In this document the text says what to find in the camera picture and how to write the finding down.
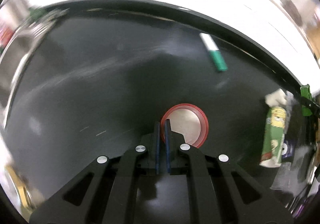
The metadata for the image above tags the green drink carton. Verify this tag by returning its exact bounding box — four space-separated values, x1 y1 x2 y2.
259 106 286 168

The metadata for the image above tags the steel kitchen sink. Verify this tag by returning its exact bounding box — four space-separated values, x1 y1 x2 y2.
1 8 68 128

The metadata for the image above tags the red plastic lid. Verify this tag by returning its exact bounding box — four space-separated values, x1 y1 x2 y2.
161 103 209 148

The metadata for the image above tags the clear plastic wrapper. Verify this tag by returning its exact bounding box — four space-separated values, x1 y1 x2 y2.
270 91 313 196

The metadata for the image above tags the white green marker pen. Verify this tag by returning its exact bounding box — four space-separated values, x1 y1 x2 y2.
200 33 228 72

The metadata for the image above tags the crumpled white tissue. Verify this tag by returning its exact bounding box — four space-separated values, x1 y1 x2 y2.
265 88 287 107

